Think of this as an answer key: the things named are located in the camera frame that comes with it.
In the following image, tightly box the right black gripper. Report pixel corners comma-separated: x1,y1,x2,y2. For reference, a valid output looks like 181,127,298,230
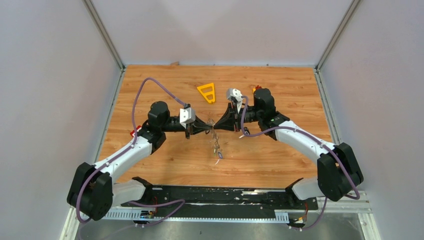
213,102,262,133

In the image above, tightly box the metal keyring with keys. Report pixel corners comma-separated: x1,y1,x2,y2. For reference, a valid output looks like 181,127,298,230
207,118,222,158

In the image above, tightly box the black head silver key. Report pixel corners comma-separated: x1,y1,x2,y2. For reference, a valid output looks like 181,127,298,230
238,127,250,139

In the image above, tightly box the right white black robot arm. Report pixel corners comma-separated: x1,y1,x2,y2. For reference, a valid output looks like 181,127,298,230
213,88,364,209

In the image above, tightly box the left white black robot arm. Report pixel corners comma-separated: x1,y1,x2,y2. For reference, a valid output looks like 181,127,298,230
66,101,213,221

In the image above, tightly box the yellow triangular plastic piece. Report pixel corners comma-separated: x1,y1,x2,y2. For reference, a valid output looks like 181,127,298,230
196,82,216,104

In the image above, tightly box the red green toy block figure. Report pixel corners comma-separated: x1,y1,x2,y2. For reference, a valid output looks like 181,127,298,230
252,85,262,93

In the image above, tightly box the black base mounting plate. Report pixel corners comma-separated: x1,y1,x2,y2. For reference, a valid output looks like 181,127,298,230
136,183,319,218

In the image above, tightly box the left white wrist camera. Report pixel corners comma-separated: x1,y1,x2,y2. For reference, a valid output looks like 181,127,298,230
179,103,196,129

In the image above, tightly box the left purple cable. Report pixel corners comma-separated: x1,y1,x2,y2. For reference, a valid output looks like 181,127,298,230
75,77,192,225

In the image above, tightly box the purple cable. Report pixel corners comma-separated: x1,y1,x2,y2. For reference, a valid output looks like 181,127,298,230
75,77,192,225
239,95,361,201

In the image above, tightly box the white slotted cable duct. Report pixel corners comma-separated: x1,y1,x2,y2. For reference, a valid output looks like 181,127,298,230
102,207,290,224

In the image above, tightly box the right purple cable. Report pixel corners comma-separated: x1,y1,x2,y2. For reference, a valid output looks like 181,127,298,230
239,95,361,201

